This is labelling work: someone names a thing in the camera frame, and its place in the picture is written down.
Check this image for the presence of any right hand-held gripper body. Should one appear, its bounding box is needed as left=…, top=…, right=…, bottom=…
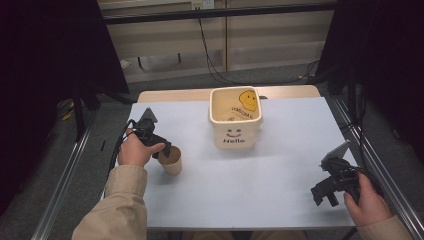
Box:
left=319, top=139, right=362, bottom=205

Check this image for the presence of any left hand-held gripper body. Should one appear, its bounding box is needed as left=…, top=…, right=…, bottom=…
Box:
left=133, top=107, right=168, bottom=160

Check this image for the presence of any brown paper cup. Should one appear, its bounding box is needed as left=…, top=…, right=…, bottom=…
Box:
left=157, top=145, right=184, bottom=177

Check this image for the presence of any cream smiley face bin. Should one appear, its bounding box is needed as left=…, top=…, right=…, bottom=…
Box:
left=208, top=86, right=264, bottom=150

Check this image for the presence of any person's left hand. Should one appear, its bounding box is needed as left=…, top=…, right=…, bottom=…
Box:
left=117, top=128, right=166, bottom=168

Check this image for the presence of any person's right hand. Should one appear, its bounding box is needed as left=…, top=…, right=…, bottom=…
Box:
left=343, top=173, right=394, bottom=228

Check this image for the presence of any white table mat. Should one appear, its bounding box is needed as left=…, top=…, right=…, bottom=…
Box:
left=100, top=96, right=358, bottom=230

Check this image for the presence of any black curtain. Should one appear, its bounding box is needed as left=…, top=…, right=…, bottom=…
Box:
left=315, top=0, right=424, bottom=164
left=0, top=0, right=131, bottom=218

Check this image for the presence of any black metal crossbar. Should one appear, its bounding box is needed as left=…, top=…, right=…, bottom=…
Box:
left=101, top=2, right=338, bottom=26

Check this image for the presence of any left hand-held gripper black cable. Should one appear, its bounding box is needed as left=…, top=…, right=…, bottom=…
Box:
left=107, top=118, right=137, bottom=174

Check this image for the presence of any aluminium frame rail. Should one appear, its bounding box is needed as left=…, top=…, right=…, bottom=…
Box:
left=30, top=109, right=98, bottom=240
left=331, top=95, right=424, bottom=240

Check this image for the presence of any black wall cable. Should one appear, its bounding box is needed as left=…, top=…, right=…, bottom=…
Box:
left=196, top=6, right=321, bottom=86

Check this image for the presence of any white wall socket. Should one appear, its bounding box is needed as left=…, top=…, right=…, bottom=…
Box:
left=191, top=0, right=216, bottom=11

